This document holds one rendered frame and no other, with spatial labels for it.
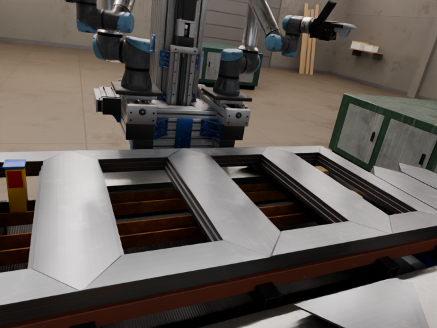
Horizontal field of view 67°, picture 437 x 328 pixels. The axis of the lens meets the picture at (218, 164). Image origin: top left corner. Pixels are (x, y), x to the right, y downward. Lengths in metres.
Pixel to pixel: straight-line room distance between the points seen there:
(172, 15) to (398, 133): 2.68
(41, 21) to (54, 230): 11.71
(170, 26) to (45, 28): 10.71
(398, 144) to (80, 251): 3.40
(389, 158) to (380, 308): 3.01
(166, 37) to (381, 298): 1.52
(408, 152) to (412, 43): 10.28
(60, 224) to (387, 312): 0.85
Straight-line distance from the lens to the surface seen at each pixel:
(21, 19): 12.54
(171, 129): 1.78
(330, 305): 0.93
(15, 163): 1.24
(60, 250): 0.86
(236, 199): 1.10
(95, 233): 0.90
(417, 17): 14.00
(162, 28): 1.89
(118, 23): 1.44
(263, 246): 0.91
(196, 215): 1.04
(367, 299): 1.00
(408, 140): 3.77
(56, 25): 12.47
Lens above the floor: 1.38
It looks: 23 degrees down
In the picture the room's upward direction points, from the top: 9 degrees clockwise
